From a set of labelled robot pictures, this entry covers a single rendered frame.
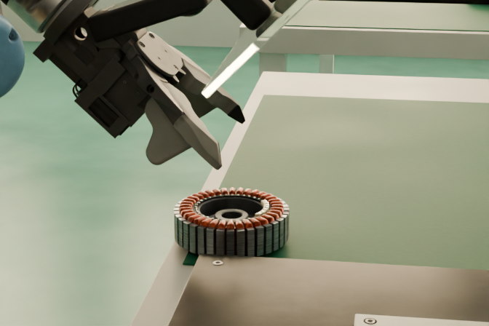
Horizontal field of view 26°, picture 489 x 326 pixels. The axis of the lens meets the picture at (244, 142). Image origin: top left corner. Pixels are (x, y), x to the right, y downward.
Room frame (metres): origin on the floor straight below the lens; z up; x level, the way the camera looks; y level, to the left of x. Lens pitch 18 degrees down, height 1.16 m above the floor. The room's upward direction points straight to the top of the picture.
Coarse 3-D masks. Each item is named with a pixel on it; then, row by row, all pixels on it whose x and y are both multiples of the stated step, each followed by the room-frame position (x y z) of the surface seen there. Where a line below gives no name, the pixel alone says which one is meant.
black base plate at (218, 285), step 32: (224, 256) 0.88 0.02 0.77; (192, 288) 0.81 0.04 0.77; (224, 288) 0.81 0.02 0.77; (256, 288) 0.81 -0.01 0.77; (288, 288) 0.81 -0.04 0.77; (320, 288) 0.81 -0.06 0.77; (352, 288) 0.81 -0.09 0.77; (384, 288) 0.81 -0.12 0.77; (416, 288) 0.81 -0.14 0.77; (448, 288) 0.81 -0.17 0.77; (480, 288) 0.81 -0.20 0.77; (192, 320) 0.75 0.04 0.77; (224, 320) 0.75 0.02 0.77; (256, 320) 0.75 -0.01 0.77; (288, 320) 0.75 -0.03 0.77; (320, 320) 0.75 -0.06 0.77; (352, 320) 0.75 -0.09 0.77; (480, 320) 0.75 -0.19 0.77
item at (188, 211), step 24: (216, 192) 1.00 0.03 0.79; (240, 192) 1.00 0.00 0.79; (264, 192) 1.00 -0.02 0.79; (192, 216) 0.93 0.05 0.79; (216, 216) 0.96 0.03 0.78; (240, 216) 0.97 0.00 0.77; (264, 216) 0.93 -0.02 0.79; (288, 216) 0.95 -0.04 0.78; (192, 240) 0.92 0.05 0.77; (216, 240) 0.91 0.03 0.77; (240, 240) 0.91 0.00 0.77; (264, 240) 0.92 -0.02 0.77
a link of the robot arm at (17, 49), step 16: (0, 0) 0.85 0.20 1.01; (0, 16) 0.83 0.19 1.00; (0, 32) 0.81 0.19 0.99; (16, 32) 0.82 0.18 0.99; (0, 48) 0.81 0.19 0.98; (16, 48) 0.82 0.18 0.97; (0, 64) 0.81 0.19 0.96; (16, 64) 0.82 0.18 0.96; (0, 80) 0.81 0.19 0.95; (16, 80) 0.82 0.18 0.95; (0, 96) 0.81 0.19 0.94
